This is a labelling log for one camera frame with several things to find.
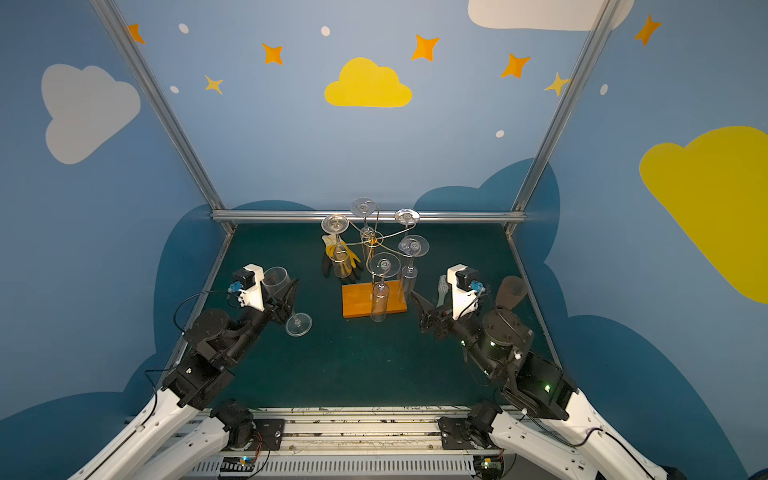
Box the clear flute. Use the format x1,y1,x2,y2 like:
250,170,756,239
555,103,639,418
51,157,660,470
321,214,352,278
262,266,312,338
398,235,430,303
351,197,379,264
394,208,421,236
367,251,400,323

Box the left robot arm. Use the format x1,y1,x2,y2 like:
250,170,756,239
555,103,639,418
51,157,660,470
73,280,299,479

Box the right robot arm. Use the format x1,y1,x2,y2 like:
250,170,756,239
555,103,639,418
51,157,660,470
411,278,684,479

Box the orange wooden rack base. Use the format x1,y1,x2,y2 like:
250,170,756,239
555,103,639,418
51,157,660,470
342,280,408,320

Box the pale green scrub brush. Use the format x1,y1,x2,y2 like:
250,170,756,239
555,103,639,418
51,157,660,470
436,275,450,307

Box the yellow black rubber glove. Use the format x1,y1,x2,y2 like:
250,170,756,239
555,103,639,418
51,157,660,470
321,234,362,283

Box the frosted brown plastic cup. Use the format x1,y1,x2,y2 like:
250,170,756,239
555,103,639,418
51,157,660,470
495,276,529,310

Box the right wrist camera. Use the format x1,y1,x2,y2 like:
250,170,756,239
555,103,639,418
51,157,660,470
447,264,485,321

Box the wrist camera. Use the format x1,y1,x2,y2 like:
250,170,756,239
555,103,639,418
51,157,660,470
447,264,485,321
228,264,264,311

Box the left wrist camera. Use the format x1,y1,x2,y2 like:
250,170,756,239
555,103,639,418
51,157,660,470
228,264,264,311

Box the gold wire glass rack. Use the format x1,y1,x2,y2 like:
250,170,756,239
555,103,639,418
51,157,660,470
336,198,429,306

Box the aluminium frame back bar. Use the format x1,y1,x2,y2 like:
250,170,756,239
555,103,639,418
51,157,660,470
211,209,527,224

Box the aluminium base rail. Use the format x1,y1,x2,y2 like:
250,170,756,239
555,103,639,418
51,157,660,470
119,406,577,480

